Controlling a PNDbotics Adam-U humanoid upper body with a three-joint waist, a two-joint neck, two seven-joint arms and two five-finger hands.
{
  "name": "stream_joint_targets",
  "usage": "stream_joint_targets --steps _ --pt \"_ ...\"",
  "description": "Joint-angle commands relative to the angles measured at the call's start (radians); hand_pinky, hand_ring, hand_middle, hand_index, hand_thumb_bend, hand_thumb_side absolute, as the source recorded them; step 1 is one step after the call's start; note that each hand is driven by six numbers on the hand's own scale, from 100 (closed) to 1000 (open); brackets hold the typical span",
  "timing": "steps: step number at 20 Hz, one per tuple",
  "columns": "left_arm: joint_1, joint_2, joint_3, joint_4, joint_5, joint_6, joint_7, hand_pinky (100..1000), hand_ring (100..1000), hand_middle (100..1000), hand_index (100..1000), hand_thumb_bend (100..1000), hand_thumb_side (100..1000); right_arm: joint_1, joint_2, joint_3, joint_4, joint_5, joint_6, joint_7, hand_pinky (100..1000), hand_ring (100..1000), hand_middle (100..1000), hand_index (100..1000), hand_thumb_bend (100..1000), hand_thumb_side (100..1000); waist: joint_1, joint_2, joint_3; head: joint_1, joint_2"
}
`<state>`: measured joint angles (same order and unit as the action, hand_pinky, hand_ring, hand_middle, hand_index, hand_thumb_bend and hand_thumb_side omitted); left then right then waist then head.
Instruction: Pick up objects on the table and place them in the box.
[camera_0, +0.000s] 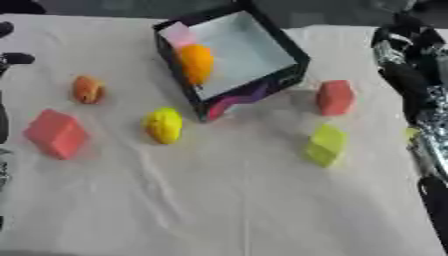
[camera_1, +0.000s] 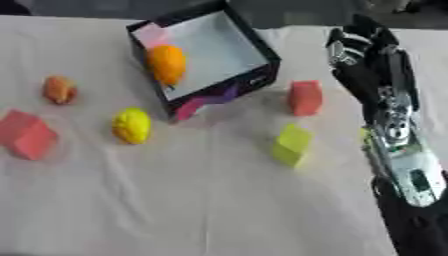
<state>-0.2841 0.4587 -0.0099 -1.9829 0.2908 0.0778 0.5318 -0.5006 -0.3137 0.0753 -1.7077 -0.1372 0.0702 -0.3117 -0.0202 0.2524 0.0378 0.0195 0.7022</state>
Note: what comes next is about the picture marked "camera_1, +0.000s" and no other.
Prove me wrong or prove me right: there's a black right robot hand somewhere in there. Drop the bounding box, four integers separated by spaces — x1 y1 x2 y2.
323 13 420 125

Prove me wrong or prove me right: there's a black box white inside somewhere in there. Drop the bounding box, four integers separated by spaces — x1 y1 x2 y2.
124 0 284 122

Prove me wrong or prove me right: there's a small red block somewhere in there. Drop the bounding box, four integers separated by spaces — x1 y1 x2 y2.
287 79 326 117

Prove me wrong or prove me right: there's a yellow-green block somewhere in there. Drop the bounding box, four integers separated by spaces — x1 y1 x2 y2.
269 123 315 169

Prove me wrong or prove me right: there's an orange toy fruit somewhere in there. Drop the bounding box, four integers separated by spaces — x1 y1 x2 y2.
145 44 189 86

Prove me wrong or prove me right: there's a yellow toy fruit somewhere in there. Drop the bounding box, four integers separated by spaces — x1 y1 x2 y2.
110 107 154 145

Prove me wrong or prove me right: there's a small red-orange toy fruit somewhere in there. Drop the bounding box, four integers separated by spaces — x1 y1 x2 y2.
42 75 79 106

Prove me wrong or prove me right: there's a large red block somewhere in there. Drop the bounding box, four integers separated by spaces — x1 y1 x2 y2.
0 108 62 161

